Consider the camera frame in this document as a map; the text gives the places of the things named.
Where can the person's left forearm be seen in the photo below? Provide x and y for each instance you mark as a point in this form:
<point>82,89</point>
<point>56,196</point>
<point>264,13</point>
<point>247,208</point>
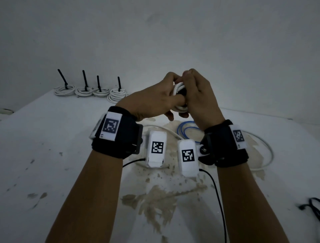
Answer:
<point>85,200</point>

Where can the white checkered marker tag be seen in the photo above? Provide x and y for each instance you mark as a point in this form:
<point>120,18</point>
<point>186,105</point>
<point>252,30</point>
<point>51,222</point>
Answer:
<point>238,136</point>
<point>111,126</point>

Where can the person's right hand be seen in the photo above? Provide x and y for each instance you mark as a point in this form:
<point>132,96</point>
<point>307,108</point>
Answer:
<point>202,105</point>

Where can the person's left hand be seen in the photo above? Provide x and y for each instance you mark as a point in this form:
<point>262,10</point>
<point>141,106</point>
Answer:
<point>150,102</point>

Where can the black cable ties bunch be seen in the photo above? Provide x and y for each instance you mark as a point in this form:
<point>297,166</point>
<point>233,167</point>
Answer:
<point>303,206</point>

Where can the white power adapter box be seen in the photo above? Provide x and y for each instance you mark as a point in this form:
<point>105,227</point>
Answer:
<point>5,112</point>

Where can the person's right forearm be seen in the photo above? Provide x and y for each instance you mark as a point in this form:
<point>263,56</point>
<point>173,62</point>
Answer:
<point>247,205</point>

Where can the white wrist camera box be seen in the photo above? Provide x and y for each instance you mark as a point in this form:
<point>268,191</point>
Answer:
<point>187,170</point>
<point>156,160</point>

